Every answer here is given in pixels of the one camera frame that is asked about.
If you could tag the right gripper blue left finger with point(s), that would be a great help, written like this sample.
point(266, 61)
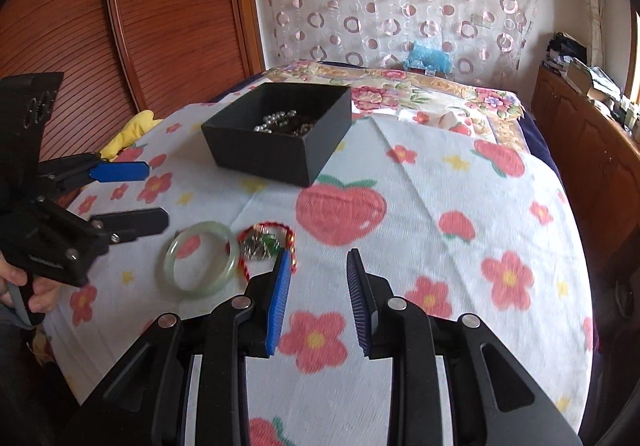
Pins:
point(143, 399)

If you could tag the green jade bangle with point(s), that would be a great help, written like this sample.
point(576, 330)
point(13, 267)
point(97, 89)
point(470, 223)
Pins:
point(201, 259)

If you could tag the floral quilt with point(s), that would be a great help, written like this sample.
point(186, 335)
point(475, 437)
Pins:
point(479, 112)

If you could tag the floral bed sheet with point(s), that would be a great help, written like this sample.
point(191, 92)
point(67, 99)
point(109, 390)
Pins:
point(456, 225)

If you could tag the wooden wardrobe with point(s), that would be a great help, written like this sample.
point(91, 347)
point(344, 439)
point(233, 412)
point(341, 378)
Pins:
point(119, 57)

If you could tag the yellow plush toy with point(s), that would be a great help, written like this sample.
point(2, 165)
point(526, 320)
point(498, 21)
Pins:
point(133, 130)

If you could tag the wooden side cabinet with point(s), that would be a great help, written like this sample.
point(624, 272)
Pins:
point(599, 167)

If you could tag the black jewelry box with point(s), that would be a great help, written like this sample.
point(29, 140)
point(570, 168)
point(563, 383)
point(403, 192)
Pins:
point(281, 131)

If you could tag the stack of books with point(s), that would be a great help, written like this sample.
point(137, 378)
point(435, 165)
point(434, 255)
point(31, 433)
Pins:
point(568, 58)

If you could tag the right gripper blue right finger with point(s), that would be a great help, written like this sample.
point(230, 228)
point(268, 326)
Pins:
point(493, 399)

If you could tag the blue bag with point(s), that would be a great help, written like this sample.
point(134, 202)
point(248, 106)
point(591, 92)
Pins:
point(429, 60)

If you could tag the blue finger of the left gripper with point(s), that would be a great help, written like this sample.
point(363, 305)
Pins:
point(117, 171)
point(123, 227)

